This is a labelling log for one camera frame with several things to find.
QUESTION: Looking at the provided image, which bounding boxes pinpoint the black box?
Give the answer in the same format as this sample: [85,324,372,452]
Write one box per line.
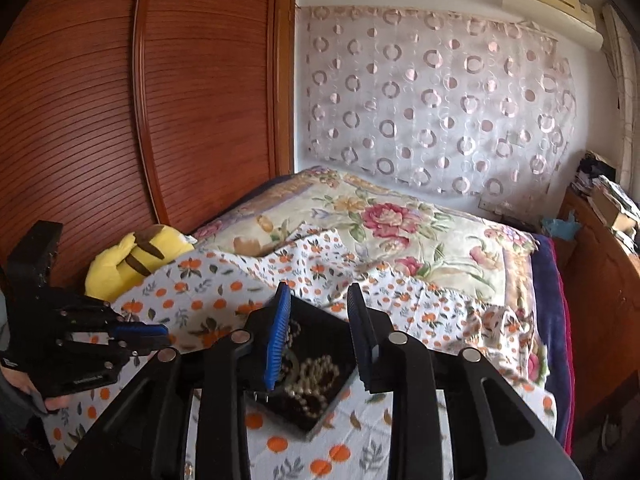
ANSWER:
[244,294,359,444]

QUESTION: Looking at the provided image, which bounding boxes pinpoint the dark blue blanket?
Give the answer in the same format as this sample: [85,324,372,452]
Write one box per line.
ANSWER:
[529,232,574,457]

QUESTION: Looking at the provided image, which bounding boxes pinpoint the brown wooden wardrobe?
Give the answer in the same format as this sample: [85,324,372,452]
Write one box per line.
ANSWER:
[0,0,297,292]

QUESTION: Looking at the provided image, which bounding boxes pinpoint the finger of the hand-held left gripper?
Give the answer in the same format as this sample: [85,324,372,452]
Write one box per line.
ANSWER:
[112,323,170,340]
[117,338,172,357]

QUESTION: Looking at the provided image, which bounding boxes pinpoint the wooden side cabinet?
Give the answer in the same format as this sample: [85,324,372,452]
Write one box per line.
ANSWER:
[556,186,640,463]

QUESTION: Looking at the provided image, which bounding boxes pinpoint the orange fruit print cloth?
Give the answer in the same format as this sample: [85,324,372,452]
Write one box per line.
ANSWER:
[49,224,557,480]

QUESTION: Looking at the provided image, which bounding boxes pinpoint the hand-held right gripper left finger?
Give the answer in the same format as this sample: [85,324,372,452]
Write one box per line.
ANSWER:
[62,281,292,480]

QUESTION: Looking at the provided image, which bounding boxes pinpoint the circle pattern sheer curtain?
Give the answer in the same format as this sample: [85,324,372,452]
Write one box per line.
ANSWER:
[296,4,577,197]

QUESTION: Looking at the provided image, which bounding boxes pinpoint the yellow plush toy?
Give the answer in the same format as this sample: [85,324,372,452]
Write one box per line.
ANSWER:
[83,224,197,299]

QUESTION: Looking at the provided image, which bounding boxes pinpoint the white air conditioner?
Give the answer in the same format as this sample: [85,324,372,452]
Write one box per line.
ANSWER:
[501,0,607,52]

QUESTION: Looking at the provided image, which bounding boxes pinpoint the white pearl necklace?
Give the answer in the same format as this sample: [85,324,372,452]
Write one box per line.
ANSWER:
[280,354,342,420]

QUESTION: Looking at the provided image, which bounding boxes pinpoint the teal plastic bag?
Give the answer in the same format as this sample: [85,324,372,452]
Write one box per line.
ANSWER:
[541,211,583,242]

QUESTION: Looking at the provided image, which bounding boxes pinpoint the person's left hand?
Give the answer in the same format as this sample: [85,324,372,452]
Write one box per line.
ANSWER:
[0,365,72,414]

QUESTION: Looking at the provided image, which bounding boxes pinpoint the floral blanket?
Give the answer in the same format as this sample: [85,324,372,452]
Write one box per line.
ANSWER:
[191,166,557,398]

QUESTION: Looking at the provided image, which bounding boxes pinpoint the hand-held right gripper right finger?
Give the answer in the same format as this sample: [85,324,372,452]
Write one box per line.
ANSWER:
[346,282,583,480]

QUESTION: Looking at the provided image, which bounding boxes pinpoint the pile of clutter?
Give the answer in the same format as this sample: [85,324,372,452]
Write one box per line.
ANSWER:
[571,149,640,253]

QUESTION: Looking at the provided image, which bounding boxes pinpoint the patterned window curtain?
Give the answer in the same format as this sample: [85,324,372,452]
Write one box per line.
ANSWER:
[601,4,640,182]

